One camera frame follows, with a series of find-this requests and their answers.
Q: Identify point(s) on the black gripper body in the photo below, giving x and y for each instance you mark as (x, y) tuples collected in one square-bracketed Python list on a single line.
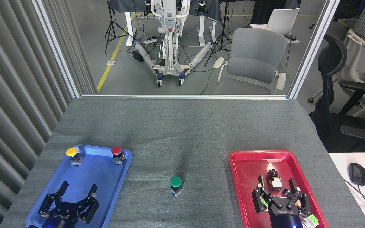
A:
[(63, 217), (285, 218)]

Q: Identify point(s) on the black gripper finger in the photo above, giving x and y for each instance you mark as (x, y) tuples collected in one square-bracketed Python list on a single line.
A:
[(260, 198), (299, 198), (51, 202), (90, 204)]

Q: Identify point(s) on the green push button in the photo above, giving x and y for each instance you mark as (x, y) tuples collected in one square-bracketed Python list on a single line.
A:
[(176, 181)]

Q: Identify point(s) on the yellow push button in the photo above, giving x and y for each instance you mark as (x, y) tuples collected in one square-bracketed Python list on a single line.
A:
[(72, 152)]

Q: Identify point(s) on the red push button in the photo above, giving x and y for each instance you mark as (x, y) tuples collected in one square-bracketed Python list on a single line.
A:
[(116, 150)]

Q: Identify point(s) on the blue plastic tray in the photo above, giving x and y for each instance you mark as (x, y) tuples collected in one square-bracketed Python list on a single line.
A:
[(106, 177)]

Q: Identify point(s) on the red plastic tray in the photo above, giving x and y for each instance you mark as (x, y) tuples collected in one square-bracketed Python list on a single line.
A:
[(249, 164)]

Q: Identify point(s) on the white desk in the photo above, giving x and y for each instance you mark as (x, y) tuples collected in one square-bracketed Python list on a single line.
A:
[(341, 164)]

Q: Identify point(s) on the black computer mouse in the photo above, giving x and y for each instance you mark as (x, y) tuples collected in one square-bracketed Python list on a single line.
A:
[(357, 174)]

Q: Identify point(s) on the black mesh office chair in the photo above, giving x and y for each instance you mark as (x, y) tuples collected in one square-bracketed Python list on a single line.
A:
[(331, 53)]

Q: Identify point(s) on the grey office chair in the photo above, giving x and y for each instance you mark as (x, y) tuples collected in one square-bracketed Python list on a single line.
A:
[(255, 47)]

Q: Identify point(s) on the black power adapter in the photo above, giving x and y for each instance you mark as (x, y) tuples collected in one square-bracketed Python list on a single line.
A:
[(137, 56)]

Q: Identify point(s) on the white power strip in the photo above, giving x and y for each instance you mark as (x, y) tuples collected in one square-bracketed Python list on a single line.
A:
[(150, 40)]

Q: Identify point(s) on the white table leg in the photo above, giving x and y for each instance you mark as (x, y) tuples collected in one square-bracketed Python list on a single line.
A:
[(128, 28), (202, 30)]

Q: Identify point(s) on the white plastic chair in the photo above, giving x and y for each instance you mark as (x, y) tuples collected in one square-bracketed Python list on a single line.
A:
[(284, 19)]

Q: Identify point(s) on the black cloth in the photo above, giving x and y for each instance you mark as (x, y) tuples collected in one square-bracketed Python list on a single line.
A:
[(214, 12)]

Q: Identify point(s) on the white wheeled stand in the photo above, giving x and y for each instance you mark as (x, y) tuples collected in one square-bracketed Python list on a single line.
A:
[(169, 19)]

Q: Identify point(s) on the black knob switch orange base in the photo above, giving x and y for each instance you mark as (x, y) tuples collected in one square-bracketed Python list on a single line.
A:
[(285, 191)]

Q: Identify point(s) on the black knob switch white base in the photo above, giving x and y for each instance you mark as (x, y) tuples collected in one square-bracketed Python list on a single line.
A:
[(276, 183)]

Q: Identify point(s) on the green and white switch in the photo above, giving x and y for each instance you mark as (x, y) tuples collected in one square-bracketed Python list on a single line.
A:
[(311, 219)]

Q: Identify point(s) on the silver frame rail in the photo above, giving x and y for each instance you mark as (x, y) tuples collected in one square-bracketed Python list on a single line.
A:
[(185, 97)]

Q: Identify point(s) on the silver frame post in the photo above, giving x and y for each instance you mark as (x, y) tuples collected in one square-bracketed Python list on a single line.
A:
[(54, 47), (312, 47)]

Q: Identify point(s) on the white frame office chair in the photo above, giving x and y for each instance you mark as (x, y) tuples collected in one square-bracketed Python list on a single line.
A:
[(360, 53)]

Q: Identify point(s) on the black camera tripod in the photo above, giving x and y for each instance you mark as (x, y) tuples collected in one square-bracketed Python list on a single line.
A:
[(223, 34), (111, 22)]

